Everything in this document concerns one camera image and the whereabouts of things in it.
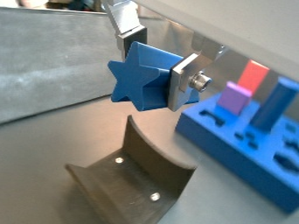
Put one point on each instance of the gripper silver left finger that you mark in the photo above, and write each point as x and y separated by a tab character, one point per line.
122	12

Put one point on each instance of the black curved fixture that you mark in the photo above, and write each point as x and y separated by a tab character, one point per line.
133	185

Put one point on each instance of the blue cylinder peg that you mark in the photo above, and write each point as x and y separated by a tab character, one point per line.
276	104

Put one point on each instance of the blue star prism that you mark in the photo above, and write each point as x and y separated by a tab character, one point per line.
143	77

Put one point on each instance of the red rectangular peg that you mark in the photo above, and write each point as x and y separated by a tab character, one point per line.
253	76

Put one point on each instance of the purple square peg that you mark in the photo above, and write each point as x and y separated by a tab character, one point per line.
234	98

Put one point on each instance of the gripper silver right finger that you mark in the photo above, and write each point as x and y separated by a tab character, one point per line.
188	77

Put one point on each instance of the blue shape sorter base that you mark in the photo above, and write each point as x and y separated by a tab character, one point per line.
264	158

